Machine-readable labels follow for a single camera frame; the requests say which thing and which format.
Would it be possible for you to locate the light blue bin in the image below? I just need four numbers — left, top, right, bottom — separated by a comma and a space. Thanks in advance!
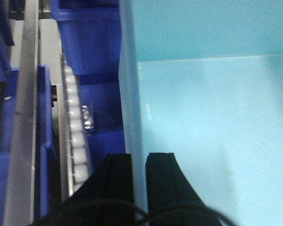
119, 0, 283, 226

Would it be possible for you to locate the white roller track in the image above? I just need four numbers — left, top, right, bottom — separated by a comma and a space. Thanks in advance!
62, 64, 92, 196

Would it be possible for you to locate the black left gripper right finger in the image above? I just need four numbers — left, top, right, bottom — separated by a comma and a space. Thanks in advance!
146, 153, 236, 226

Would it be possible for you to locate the dark blue bin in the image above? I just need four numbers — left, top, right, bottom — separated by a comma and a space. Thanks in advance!
50, 0, 125, 167

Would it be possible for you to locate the steel shelf divider rail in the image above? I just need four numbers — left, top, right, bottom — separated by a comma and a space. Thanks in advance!
3, 0, 39, 226

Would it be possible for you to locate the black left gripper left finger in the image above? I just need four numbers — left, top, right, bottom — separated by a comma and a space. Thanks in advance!
33, 153, 134, 226

